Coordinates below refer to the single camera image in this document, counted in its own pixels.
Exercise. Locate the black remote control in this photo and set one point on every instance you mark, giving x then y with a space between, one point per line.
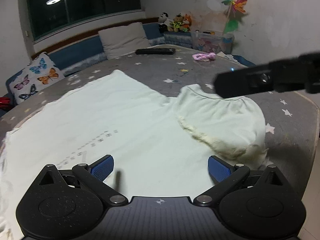
155 51

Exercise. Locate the red cloth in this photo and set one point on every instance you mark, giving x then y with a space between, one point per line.
3 103

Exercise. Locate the dark window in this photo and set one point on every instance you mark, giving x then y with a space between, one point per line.
87 2

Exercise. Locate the clear plastic storage box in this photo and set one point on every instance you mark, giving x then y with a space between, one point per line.
210 41

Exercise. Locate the black and white plush toy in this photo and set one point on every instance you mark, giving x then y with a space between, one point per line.
164 21

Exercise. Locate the grey star print tablecloth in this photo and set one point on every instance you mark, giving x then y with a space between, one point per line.
287 135

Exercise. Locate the plain grey pillow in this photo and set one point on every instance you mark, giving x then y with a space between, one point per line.
125 40

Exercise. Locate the blue sofa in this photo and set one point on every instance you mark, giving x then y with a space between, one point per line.
82 52

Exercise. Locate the light green garment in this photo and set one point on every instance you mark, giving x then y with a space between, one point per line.
125 120

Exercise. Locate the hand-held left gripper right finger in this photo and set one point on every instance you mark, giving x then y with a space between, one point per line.
220 169

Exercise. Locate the brown bear plush toy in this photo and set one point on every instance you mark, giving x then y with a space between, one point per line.
177 22

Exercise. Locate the orange plush toy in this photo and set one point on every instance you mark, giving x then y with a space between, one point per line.
187 22

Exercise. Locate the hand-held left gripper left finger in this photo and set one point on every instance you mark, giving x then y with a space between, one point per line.
102 167

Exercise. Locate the butterfly print pillow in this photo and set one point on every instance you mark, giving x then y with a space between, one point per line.
37 77

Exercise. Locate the colourful pinwheel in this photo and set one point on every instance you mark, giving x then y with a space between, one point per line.
237 5

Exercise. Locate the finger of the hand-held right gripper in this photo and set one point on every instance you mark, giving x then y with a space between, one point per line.
237 85

